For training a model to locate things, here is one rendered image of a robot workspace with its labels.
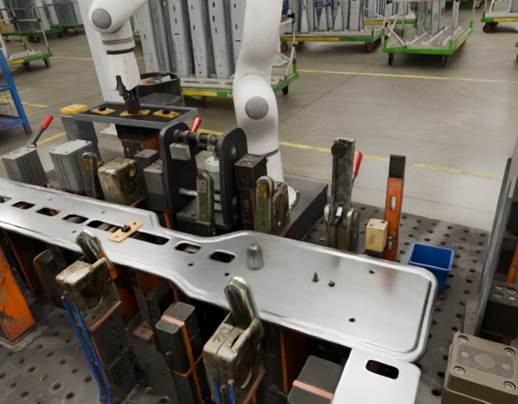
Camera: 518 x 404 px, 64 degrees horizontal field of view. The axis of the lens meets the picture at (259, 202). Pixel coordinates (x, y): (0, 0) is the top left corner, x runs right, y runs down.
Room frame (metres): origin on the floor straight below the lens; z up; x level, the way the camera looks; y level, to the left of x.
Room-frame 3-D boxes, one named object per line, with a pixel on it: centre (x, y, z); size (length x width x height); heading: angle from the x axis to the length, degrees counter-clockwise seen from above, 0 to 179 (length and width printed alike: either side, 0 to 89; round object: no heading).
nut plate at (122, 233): (0.83, 0.31, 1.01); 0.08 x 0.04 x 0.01; 150
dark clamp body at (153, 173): (1.01, 0.24, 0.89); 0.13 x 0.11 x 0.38; 150
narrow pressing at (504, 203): (0.45, -0.31, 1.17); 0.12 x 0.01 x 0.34; 150
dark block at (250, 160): (0.90, 0.01, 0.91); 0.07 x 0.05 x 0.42; 150
